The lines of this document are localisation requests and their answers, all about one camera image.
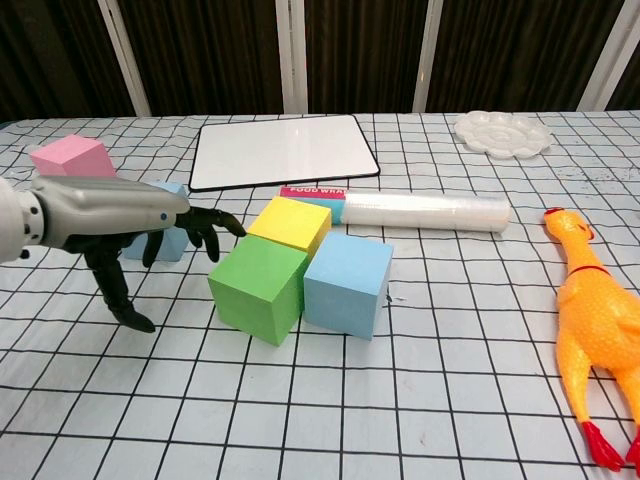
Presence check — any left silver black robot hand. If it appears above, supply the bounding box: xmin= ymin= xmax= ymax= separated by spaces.
xmin=29 ymin=174 xmax=248 ymax=335

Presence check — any pink foam cube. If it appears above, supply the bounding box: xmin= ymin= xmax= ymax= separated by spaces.
xmin=28 ymin=133 xmax=119 ymax=179

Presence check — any light blue foam cube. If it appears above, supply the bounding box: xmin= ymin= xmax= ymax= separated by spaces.
xmin=122 ymin=180 xmax=192 ymax=263
xmin=302 ymin=231 xmax=395 ymax=343

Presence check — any green foam cube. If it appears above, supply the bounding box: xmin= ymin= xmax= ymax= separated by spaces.
xmin=208 ymin=234 xmax=311 ymax=347

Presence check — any yellow foam cube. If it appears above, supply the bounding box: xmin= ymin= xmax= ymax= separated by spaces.
xmin=247 ymin=195 xmax=334 ymax=262

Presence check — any white board black rim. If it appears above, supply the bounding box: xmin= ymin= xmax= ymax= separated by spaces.
xmin=188 ymin=113 xmax=381 ymax=193

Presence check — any checked white tablecloth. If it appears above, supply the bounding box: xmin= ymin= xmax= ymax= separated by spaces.
xmin=0 ymin=112 xmax=640 ymax=480

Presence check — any plastic food wrap roll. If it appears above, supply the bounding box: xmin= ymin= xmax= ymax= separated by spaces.
xmin=278 ymin=185 xmax=512 ymax=234

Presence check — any white flower paint palette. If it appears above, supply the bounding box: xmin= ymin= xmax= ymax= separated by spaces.
xmin=453 ymin=110 xmax=554 ymax=161

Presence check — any yellow rubber chicken toy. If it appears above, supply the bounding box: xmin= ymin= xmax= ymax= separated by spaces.
xmin=543 ymin=207 xmax=640 ymax=473

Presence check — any white metal frame post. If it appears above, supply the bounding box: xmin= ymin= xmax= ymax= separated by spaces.
xmin=411 ymin=0 xmax=445 ymax=114
xmin=96 ymin=0 xmax=153 ymax=118
xmin=275 ymin=0 xmax=309 ymax=115
xmin=578 ymin=0 xmax=640 ymax=112

